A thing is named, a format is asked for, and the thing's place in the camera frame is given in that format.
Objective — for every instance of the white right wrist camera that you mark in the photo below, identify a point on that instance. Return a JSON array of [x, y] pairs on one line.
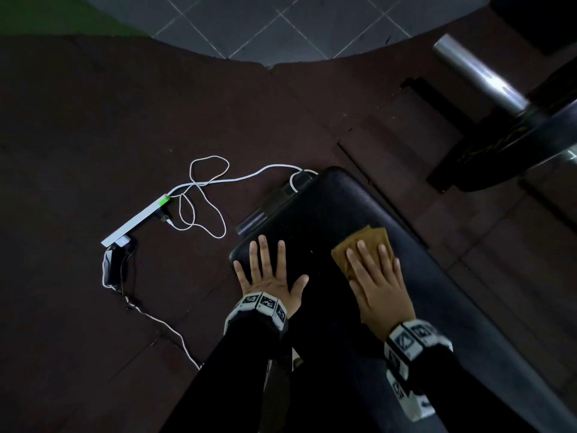
[[408, 399]]

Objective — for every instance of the marker wristband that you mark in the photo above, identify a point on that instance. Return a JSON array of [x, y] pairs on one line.
[[410, 340], [257, 304]]

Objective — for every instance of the left marker wristband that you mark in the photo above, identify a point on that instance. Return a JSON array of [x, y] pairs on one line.
[[257, 304]]

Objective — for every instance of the person's right hand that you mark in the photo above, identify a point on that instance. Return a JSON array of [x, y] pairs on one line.
[[383, 302]]

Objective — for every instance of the brown cleaning cloth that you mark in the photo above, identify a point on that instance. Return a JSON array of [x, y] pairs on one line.
[[374, 234]]

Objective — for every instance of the black white print bench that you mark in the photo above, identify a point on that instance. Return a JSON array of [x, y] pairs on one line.
[[451, 302]]

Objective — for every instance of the person's right forearm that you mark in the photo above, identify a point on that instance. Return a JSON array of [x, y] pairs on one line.
[[469, 396]]

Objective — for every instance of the black power adapter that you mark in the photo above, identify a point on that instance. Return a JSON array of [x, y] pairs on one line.
[[115, 266]]

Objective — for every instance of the person's left hand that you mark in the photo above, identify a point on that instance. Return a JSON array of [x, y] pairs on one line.
[[270, 288]]

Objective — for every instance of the right marker wristband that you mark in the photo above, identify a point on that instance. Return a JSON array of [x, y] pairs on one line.
[[410, 340]]

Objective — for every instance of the black gold lettered weight plate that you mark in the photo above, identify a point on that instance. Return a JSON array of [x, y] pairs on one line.
[[496, 148]]

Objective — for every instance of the green turf mat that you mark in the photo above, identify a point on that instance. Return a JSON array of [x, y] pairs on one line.
[[45, 13]]

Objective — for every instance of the person's left forearm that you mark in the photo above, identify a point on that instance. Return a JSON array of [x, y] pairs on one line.
[[225, 383]]

